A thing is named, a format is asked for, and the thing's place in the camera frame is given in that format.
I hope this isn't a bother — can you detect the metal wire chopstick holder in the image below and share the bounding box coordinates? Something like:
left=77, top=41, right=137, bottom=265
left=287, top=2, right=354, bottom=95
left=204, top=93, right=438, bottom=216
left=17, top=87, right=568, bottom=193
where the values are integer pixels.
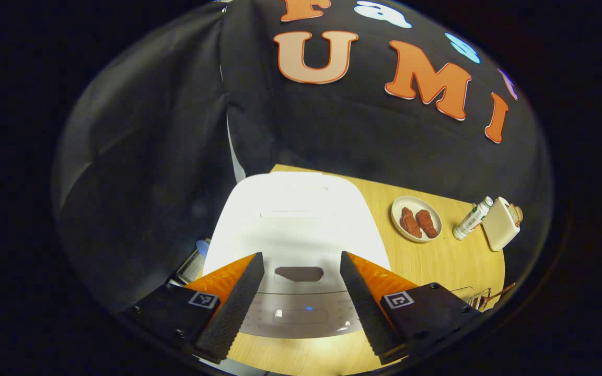
left=463, top=287, right=492, bottom=309

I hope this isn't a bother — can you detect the black backdrop cloth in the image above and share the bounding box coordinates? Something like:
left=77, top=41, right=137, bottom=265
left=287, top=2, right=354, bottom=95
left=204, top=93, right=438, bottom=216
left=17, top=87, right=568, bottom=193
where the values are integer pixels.
left=53, top=0, right=550, bottom=314

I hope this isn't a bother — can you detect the white rice cooker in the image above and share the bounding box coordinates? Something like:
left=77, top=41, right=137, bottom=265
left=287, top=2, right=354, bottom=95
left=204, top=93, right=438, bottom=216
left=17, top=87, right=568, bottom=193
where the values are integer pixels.
left=202, top=172, right=391, bottom=339

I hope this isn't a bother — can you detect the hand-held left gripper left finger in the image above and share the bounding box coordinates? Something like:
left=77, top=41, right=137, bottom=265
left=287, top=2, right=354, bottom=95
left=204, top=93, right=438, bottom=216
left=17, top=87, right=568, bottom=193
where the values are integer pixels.
left=122, top=252, right=265, bottom=365

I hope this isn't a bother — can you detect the cream rice container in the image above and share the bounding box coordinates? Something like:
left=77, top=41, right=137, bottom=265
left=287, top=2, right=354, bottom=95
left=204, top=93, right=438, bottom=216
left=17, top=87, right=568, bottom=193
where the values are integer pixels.
left=450, top=286, right=477, bottom=303

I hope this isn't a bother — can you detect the white drink bottle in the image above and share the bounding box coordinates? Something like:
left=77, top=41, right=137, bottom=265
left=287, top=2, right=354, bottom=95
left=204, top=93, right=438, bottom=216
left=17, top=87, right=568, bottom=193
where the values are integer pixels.
left=453, top=196, right=494, bottom=241

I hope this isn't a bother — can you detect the white box with grille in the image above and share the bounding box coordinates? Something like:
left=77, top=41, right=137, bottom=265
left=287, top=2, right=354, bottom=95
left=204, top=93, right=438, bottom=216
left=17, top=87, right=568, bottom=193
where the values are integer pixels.
left=176, top=250, right=207, bottom=285

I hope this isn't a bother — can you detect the cream toaster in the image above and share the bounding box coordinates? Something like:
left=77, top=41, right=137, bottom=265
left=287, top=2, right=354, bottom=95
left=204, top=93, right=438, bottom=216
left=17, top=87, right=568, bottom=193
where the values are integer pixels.
left=481, top=197, right=521, bottom=252

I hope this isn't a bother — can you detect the white round plate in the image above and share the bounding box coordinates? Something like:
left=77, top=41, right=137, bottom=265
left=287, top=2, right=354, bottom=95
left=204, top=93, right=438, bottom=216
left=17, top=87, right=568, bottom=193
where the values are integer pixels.
left=391, top=196, right=443, bottom=243

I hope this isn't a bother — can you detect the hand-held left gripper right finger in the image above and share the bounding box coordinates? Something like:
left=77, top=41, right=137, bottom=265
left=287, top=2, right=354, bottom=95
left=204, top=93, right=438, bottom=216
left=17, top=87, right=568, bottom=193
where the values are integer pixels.
left=340, top=251, right=482, bottom=365

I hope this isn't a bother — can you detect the red meat piece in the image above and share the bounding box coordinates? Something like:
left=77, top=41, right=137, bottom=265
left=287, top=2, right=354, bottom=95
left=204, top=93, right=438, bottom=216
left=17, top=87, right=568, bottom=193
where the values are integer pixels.
left=400, top=207, right=423, bottom=239
left=416, top=209, right=439, bottom=239

